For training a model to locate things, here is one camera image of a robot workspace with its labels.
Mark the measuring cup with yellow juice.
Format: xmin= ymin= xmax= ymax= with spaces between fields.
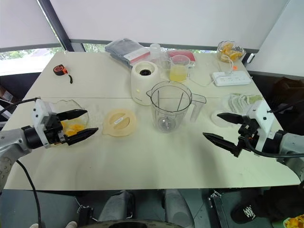
xmin=169 ymin=55 xmax=197 ymax=83

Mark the grey rounded robot leg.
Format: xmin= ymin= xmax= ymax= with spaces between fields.
xmin=163 ymin=188 xmax=196 ymax=228
xmin=98 ymin=190 xmax=136 ymax=224

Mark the bag of orange fruit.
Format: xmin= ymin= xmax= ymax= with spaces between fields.
xmin=217 ymin=40 xmax=246 ymax=63

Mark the stack of green white cloths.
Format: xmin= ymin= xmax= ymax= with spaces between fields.
xmin=221 ymin=93 xmax=263 ymax=113

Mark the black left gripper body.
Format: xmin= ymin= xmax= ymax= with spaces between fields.
xmin=44 ymin=114 xmax=70 ymax=146

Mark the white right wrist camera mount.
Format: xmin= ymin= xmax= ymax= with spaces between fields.
xmin=246 ymin=101 xmax=277 ymax=152

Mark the black cap with white print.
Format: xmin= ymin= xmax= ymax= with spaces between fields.
xmin=231 ymin=196 xmax=265 ymax=224

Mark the grey cloth in plastic pack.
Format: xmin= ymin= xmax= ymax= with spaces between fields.
xmin=104 ymin=38 xmax=153 ymax=70

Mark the black window pillar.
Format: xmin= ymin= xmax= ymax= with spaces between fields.
xmin=37 ymin=0 xmax=75 ymax=52

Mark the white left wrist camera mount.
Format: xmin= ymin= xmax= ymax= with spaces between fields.
xmin=32 ymin=98 xmax=57 ymax=148

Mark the white power cord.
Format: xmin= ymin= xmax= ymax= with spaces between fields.
xmin=189 ymin=53 xmax=235 ymax=87

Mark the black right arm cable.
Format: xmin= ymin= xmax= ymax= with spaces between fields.
xmin=246 ymin=98 xmax=304 ymax=158

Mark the brown box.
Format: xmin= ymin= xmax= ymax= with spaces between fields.
xmin=272 ymin=76 xmax=304 ymax=101

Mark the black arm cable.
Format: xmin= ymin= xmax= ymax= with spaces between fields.
xmin=0 ymin=97 xmax=46 ymax=228
xmin=246 ymin=98 xmax=304 ymax=158

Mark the red flat package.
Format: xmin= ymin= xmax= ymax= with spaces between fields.
xmin=167 ymin=49 xmax=196 ymax=64

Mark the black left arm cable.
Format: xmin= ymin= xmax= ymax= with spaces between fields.
xmin=0 ymin=97 xmax=46 ymax=228

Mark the black orange tape measure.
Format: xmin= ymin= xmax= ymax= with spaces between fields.
xmin=52 ymin=64 xmax=74 ymax=85

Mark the yellow blender lid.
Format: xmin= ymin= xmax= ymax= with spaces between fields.
xmin=102 ymin=108 xmax=139 ymax=137

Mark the white blender base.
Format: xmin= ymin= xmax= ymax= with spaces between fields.
xmin=130 ymin=61 xmax=161 ymax=106

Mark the clear blender jar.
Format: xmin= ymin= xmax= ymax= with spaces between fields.
xmin=145 ymin=80 xmax=207 ymax=133

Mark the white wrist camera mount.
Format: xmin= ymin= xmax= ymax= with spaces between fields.
xmin=32 ymin=98 xmax=57 ymax=148
xmin=246 ymin=101 xmax=277 ymax=152

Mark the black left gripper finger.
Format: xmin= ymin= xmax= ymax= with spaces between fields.
xmin=64 ymin=127 xmax=99 ymax=146
xmin=57 ymin=109 xmax=88 ymax=121

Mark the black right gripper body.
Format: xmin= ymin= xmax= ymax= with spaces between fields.
xmin=237 ymin=116 xmax=260 ymax=152

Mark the yellow food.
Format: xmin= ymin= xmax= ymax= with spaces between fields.
xmin=60 ymin=120 xmax=86 ymax=136

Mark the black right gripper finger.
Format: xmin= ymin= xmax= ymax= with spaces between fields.
xmin=202 ymin=132 xmax=241 ymax=158
xmin=217 ymin=112 xmax=246 ymax=124

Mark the white power strip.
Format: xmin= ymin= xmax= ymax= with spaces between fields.
xmin=211 ymin=71 xmax=253 ymax=87

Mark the clear plastic cup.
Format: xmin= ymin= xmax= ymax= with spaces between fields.
xmin=149 ymin=43 xmax=167 ymax=63

